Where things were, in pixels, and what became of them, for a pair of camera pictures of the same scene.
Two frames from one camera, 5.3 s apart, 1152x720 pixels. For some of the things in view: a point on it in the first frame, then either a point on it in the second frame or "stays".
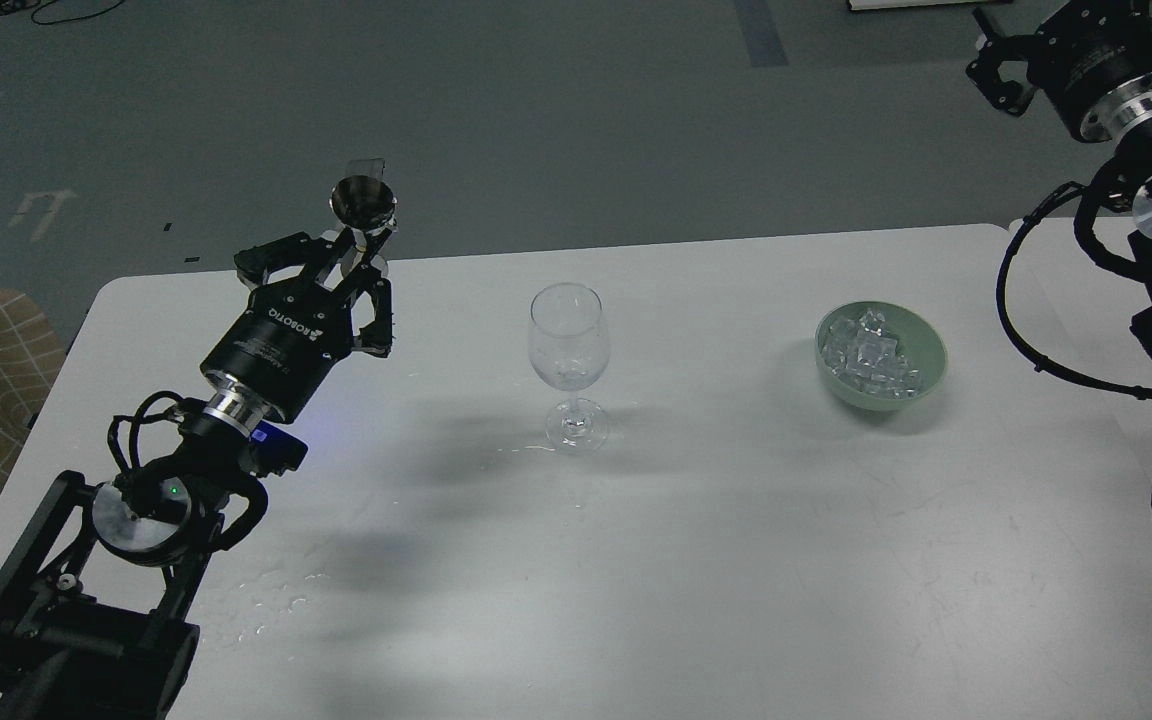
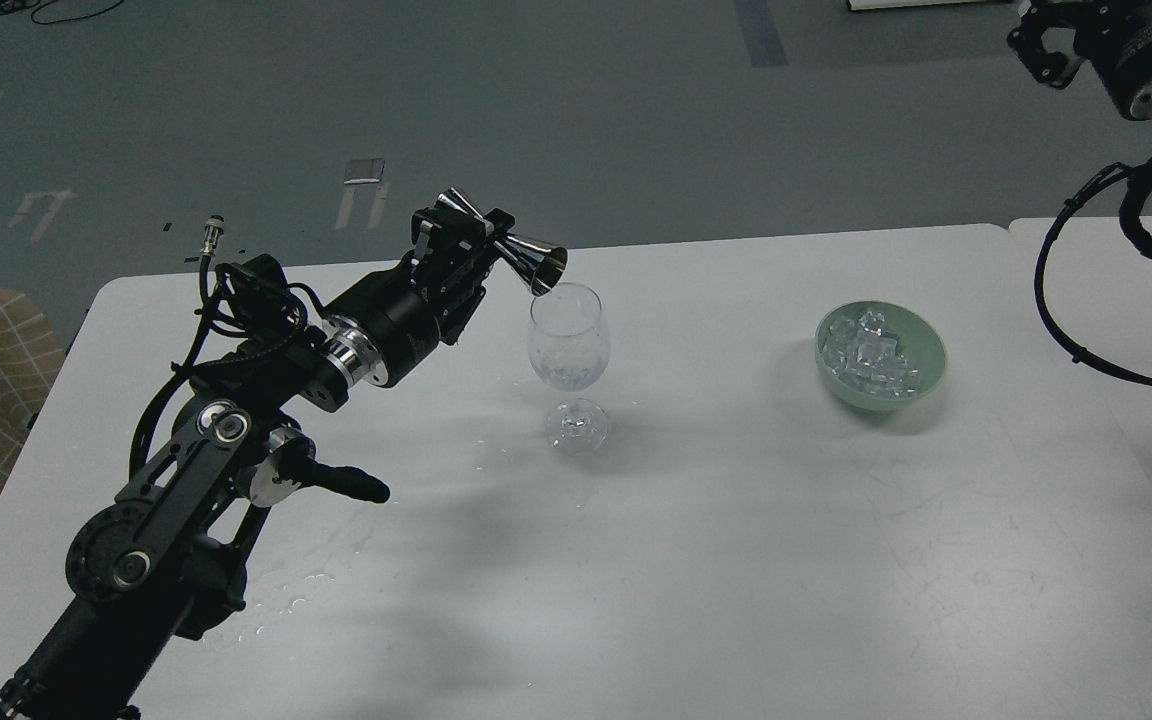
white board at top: (858, 5) stays
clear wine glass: (569, 346) stays
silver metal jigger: (364, 204) to (543, 266)
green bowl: (878, 356) stays
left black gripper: (293, 333) to (388, 330)
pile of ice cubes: (855, 350) stays
